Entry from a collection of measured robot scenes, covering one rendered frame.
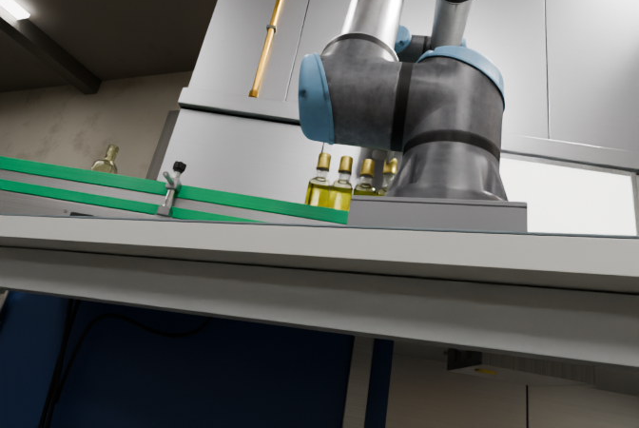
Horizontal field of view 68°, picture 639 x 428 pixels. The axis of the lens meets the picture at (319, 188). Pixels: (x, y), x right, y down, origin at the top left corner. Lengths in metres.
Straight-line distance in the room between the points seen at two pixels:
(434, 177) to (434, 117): 0.09
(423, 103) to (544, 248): 0.23
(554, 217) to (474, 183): 0.95
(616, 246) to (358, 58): 0.36
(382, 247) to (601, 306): 0.19
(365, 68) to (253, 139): 0.89
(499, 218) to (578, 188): 1.07
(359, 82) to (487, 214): 0.23
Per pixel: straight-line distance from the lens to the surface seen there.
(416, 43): 1.30
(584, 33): 1.91
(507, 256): 0.44
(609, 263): 0.45
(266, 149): 1.43
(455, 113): 0.57
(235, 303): 0.56
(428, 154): 0.54
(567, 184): 1.52
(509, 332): 0.47
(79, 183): 1.20
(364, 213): 0.49
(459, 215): 0.47
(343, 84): 0.59
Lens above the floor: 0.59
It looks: 23 degrees up
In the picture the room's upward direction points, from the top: 11 degrees clockwise
